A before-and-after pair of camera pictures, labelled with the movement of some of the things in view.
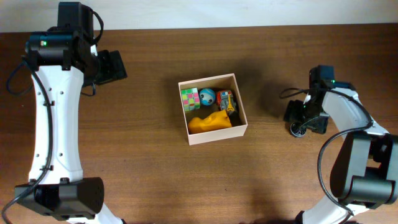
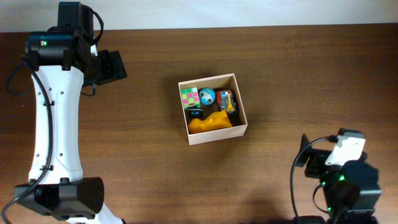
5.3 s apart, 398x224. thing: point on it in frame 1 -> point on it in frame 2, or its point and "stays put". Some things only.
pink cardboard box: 239,121 stays put
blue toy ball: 207,97 stays put
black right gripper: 293,111 -> 318,158
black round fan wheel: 298,129 -> 195,112
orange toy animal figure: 217,120 stays put
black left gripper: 113,66 stays put
